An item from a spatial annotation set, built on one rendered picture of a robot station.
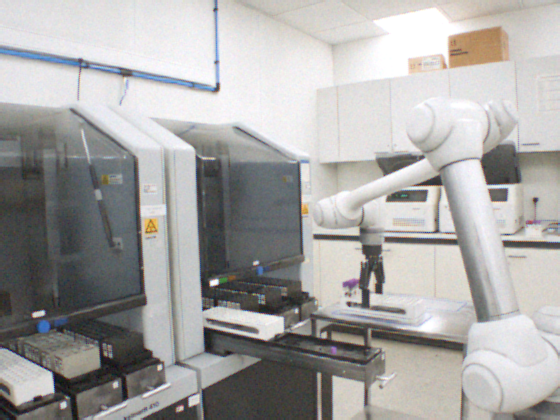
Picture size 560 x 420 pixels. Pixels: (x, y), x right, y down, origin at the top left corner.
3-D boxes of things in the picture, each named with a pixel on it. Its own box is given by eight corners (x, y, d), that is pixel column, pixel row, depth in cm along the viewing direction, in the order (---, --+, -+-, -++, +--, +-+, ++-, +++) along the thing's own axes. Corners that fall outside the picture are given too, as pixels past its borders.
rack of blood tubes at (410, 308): (338, 312, 172) (338, 296, 171) (352, 306, 179) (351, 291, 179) (414, 323, 153) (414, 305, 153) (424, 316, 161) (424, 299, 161)
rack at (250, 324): (200, 329, 162) (199, 312, 162) (219, 322, 170) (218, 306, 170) (266, 344, 145) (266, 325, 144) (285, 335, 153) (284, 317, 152)
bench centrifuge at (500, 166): (437, 234, 343) (436, 142, 339) (457, 226, 394) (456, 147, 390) (514, 236, 311) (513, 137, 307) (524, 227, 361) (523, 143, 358)
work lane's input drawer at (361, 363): (190, 347, 163) (188, 323, 162) (216, 337, 174) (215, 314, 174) (380, 394, 120) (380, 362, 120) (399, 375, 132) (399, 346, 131)
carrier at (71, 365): (97, 365, 123) (95, 345, 123) (101, 367, 122) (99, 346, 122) (59, 378, 114) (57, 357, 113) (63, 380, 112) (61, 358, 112)
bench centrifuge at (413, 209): (366, 231, 378) (364, 153, 375) (397, 225, 427) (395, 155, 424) (432, 234, 344) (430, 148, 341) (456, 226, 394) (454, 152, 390)
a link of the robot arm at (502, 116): (468, 125, 133) (437, 122, 126) (515, 89, 118) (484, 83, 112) (485, 163, 128) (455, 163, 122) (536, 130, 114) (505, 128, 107)
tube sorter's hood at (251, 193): (118, 274, 185) (111, 118, 182) (219, 254, 234) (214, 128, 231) (208, 289, 155) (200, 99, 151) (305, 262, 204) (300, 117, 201)
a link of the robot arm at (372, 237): (388, 227, 168) (388, 243, 168) (366, 226, 173) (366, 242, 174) (377, 229, 161) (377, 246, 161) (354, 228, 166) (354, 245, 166)
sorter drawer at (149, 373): (18, 349, 160) (16, 325, 159) (52, 339, 171) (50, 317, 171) (138, 405, 117) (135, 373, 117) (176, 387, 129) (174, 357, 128)
